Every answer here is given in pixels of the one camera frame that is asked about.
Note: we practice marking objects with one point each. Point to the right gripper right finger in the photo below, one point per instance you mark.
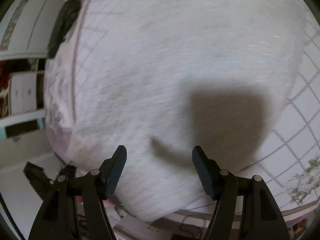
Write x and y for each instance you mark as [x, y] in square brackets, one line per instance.
[261, 216]

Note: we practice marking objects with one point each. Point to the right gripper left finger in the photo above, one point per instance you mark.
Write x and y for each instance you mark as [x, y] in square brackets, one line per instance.
[57, 217]

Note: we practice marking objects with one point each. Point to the white fuzzy knit cardigan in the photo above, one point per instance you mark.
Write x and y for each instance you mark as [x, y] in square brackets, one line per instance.
[175, 92]

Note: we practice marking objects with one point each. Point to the white quilted floral mat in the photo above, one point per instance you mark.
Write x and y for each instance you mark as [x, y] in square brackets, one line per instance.
[295, 142]

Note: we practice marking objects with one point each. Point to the white wardrobe drawer unit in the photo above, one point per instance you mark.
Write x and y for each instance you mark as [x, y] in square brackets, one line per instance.
[23, 93]

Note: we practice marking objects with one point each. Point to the black leather jacket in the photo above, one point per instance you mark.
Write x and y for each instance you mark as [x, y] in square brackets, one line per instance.
[66, 17]

